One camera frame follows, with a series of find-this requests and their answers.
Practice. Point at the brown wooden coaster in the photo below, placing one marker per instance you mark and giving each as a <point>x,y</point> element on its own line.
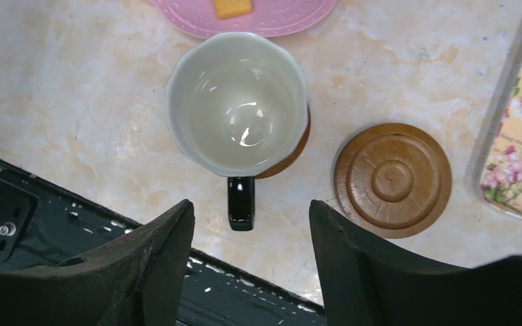
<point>393,180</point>
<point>288,161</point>

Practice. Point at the floral serving tray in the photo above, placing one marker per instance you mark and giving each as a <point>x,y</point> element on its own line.
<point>495,174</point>

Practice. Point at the black mug white inside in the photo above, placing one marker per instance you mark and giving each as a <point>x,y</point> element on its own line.
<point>236,106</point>

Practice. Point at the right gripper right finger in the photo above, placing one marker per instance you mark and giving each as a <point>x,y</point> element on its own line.
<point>367,280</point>

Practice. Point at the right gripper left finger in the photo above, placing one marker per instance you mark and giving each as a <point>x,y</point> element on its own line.
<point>135,279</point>

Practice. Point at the orange biscuit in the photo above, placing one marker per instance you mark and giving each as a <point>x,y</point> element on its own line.
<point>226,9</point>

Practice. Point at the pink three-tier cake stand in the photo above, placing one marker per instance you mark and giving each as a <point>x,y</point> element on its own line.
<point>268,18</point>

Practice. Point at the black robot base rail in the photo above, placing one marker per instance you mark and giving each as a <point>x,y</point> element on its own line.
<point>42,224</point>

